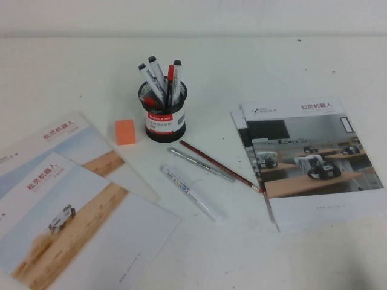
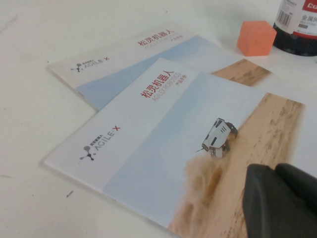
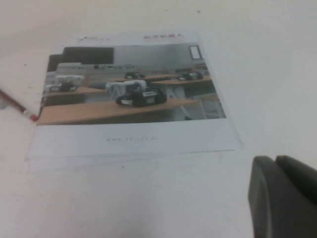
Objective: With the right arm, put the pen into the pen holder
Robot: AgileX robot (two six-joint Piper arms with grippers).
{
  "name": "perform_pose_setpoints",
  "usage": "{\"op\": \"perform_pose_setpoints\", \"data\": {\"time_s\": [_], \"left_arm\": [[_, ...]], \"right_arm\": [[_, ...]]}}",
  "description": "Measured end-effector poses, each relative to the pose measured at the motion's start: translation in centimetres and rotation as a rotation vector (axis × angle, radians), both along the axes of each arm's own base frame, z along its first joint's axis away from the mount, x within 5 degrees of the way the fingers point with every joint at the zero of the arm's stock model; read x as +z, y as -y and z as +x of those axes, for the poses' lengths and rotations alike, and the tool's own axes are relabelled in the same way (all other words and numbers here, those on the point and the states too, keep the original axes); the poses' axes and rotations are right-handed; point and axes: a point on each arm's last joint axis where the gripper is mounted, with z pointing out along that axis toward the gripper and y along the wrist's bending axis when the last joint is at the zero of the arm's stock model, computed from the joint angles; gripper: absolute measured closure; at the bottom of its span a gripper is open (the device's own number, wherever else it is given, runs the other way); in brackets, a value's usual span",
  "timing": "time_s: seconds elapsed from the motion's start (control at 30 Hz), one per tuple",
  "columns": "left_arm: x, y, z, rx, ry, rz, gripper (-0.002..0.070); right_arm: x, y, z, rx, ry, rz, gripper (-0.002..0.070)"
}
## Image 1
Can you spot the white marker black cap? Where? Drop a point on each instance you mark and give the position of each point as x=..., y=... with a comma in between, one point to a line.
x=176, y=81
x=148, y=78
x=158, y=72

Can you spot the silver metal pen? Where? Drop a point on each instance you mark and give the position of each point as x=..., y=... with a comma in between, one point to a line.
x=199, y=164

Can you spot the black mesh pen holder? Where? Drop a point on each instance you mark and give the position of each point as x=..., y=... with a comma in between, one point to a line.
x=163, y=128

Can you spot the short red capped pen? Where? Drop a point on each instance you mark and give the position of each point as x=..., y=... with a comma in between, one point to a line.
x=148, y=100

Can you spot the red and black pen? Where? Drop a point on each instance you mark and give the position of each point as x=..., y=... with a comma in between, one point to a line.
x=170, y=81

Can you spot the red pencil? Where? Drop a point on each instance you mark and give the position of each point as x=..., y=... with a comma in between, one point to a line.
x=217, y=166

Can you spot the classroom photo brochure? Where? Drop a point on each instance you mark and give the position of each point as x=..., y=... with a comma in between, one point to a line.
x=311, y=157
x=236, y=124

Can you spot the all white paint marker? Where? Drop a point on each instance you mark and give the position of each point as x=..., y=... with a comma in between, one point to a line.
x=193, y=193

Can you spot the orange foam block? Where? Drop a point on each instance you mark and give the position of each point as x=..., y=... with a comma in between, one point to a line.
x=124, y=131

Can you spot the desert photo brochure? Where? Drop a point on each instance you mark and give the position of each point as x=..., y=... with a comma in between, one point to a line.
x=60, y=136
x=90, y=229

